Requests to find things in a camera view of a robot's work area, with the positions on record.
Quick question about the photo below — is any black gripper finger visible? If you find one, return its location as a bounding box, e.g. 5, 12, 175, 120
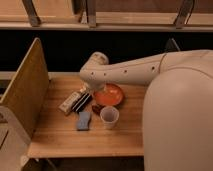
72, 93, 88, 112
77, 95, 92, 113

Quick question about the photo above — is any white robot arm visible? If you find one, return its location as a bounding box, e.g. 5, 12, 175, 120
79, 50, 213, 171

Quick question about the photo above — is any small brown object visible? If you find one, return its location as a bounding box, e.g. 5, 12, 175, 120
92, 105, 102, 115

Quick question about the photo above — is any small white bottle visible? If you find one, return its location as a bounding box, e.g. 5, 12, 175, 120
59, 89, 85, 115

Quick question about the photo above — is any orange bowl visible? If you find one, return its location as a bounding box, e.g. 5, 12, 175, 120
93, 84, 124, 106

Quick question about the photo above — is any left wooden divider panel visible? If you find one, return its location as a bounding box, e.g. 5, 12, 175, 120
0, 38, 49, 141

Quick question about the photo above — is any right dark divider panel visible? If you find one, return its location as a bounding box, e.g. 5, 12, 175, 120
165, 38, 180, 52

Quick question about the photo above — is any wooden shelf rail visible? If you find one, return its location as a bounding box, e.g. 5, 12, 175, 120
0, 0, 213, 33

